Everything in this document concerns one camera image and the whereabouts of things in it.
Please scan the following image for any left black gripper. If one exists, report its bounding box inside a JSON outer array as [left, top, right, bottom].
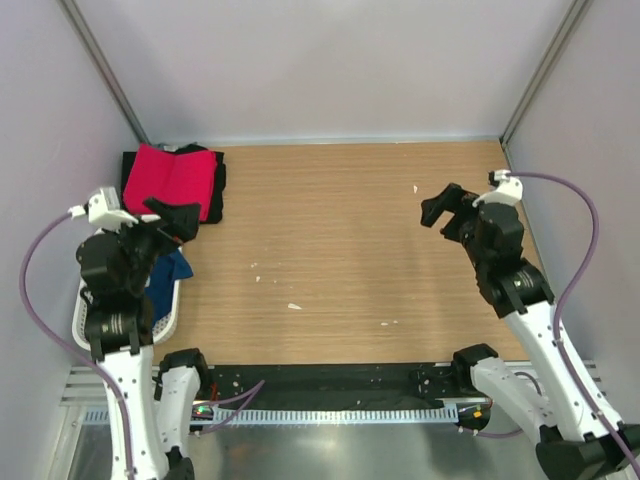
[[105, 195, 200, 290]]

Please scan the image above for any red t shirt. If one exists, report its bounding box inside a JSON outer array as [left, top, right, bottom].
[[121, 143, 218, 223]]

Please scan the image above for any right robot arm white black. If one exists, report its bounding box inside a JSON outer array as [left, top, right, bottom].
[[420, 183, 639, 479]]

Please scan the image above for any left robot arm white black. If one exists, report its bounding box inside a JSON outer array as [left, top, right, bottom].
[[76, 198, 213, 479]]

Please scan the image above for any folded black t shirt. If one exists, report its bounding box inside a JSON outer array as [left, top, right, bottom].
[[121, 142, 228, 226]]

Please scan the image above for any blue t shirt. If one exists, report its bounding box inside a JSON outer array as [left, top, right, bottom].
[[145, 250, 194, 326]]

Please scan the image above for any white plastic laundry basket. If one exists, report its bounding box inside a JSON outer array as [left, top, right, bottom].
[[72, 227, 184, 351]]

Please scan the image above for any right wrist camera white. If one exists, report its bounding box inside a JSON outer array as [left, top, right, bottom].
[[472, 169, 523, 208]]

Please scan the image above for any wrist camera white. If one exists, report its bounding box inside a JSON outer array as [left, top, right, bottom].
[[68, 187, 160, 231], [472, 169, 523, 208]]

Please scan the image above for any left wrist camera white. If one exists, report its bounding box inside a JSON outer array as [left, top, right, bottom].
[[68, 187, 160, 231]]

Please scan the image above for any aluminium rail frame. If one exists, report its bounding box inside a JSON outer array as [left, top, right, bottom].
[[60, 361, 606, 406]]

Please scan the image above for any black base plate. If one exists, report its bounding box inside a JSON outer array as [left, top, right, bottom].
[[209, 363, 487, 411]]

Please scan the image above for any white slotted cable duct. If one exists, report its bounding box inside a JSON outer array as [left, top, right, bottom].
[[82, 405, 459, 427]]

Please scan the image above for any right aluminium corner post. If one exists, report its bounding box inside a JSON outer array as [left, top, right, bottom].
[[500, 0, 593, 149]]

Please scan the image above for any aluminium corner post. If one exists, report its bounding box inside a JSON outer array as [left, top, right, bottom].
[[500, 0, 593, 149], [57, 0, 149, 143]]

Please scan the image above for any left aluminium corner post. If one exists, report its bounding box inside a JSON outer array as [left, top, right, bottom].
[[57, 0, 149, 143]]

